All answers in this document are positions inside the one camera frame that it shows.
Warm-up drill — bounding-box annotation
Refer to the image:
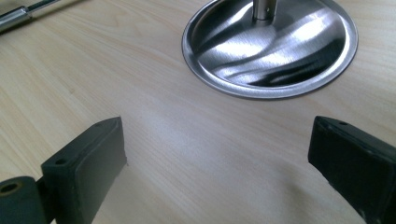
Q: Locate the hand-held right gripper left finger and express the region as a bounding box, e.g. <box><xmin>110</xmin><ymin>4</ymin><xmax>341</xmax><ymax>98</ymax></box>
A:
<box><xmin>40</xmin><ymin>116</ymin><xmax>128</xmax><ymax>224</ymax></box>

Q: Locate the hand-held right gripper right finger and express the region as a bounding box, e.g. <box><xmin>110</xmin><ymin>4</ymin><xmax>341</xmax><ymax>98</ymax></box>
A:
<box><xmin>307</xmin><ymin>115</ymin><xmax>396</xmax><ymax>224</ymax></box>

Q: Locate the round steel stand base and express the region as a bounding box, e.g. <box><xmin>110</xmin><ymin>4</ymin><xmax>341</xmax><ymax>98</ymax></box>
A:
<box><xmin>181</xmin><ymin>0</ymin><xmax>360</xmax><ymax>100</ymax></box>

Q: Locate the chrome metal rod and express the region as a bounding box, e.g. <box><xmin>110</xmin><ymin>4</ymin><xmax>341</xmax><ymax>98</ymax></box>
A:
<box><xmin>0</xmin><ymin>0</ymin><xmax>64</xmax><ymax>34</ymax></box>

